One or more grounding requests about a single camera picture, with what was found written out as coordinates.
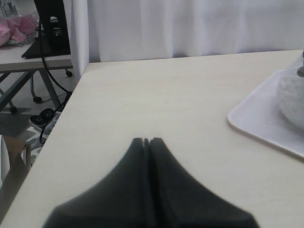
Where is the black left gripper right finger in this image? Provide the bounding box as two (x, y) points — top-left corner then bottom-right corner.
(149, 138), (259, 228)

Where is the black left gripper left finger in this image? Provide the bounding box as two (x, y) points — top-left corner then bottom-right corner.
(43, 138), (152, 228)

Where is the white rectangular plastic tray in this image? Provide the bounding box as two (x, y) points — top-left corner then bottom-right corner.
(227, 70), (304, 158)

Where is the white plush snowman toy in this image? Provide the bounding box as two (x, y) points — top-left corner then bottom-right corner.
(276, 54), (304, 129)

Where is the black power strip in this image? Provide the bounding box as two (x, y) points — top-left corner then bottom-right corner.
(29, 108), (61, 127)

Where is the white backdrop curtain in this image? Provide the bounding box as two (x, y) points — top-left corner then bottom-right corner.
(64, 0), (304, 77)

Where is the grey side table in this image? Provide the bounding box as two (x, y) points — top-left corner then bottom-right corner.
(0, 44), (60, 110)

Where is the black stand on table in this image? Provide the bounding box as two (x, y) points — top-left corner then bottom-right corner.
(22, 0), (70, 59)

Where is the pink plush toy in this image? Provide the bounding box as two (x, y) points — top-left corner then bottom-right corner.
(0, 14), (37, 47)

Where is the black hanging cable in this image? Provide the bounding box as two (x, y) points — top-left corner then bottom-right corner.
(38, 20), (73, 145)

